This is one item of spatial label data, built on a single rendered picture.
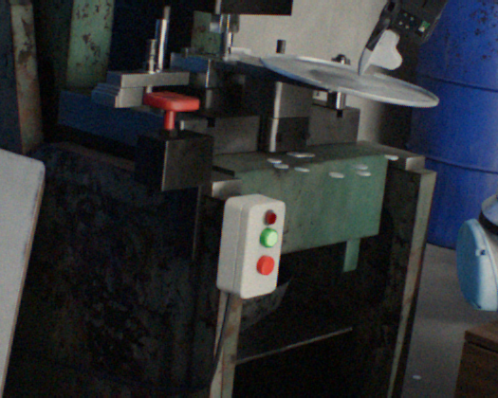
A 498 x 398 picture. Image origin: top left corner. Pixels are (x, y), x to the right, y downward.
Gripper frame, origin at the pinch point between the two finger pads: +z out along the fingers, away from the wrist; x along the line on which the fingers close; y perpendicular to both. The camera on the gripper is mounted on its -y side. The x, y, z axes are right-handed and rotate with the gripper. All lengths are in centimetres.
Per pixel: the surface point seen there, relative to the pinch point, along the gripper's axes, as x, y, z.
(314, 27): 207, -43, 32
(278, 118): -5.9, -6.4, 13.2
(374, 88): -9.1, 4.7, 0.3
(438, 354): 95, 45, 69
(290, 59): 1.9, -10.7, 5.3
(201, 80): -2.7, -21.2, 15.1
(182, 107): -36.7, -13.8, 10.9
